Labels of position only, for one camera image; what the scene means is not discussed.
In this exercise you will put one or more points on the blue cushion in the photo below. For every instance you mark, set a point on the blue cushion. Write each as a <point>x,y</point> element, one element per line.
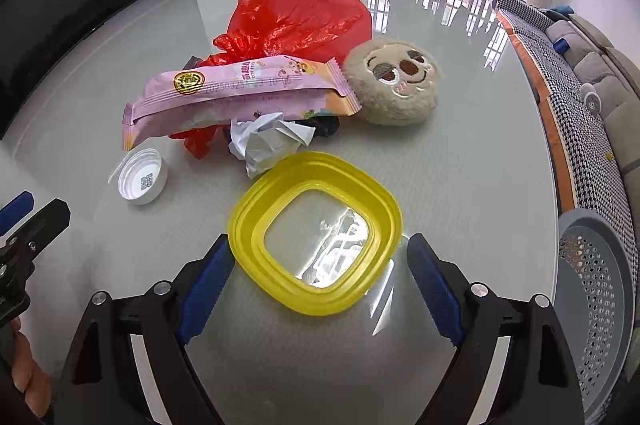
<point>562,11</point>

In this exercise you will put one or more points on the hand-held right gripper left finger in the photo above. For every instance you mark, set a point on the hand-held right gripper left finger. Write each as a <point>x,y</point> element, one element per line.
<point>207,285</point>

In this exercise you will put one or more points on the pink snack packet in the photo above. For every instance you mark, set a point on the pink snack packet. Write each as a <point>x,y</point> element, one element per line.
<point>225,100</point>

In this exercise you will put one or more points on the crumpled white paper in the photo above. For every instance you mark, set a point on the crumpled white paper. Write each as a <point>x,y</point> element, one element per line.
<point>260,145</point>

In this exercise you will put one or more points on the small blue object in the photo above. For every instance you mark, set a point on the small blue object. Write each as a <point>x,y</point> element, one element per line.
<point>562,45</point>

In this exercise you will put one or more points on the white bottle cap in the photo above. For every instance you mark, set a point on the white bottle cap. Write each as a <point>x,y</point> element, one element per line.
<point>142,180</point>

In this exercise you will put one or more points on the person's left hand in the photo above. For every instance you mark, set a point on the person's left hand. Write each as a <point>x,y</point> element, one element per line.
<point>27,380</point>

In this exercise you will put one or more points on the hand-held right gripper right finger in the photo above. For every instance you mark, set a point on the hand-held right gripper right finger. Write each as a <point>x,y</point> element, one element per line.
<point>432,290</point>

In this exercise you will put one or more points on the grey perforated basket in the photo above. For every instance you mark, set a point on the grey perforated basket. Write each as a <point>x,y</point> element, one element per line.
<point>600,305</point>

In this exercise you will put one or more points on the yellow plastic container lid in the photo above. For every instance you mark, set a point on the yellow plastic container lid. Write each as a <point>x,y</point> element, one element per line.
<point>250,225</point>

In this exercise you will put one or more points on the white round gadget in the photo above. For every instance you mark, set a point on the white round gadget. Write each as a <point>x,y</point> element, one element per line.
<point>591,97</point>

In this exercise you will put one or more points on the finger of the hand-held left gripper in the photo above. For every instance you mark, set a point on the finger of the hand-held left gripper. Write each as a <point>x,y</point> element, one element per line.
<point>45,220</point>
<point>15,211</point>

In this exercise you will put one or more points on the beige plush animal head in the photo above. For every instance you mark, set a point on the beige plush animal head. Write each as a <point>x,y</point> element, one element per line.
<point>395,100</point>

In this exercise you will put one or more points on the red plastic bag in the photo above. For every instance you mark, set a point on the red plastic bag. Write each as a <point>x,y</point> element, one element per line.
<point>295,15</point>

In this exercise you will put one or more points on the grey sofa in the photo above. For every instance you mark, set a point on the grey sofa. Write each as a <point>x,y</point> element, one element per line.
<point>610,70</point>

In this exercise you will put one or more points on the small grey packet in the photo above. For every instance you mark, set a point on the small grey packet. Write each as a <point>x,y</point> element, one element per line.
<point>192,62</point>

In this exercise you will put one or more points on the houndstooth covered sofa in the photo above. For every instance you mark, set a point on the houndstooth covered sofa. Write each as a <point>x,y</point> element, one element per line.
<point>565,105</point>

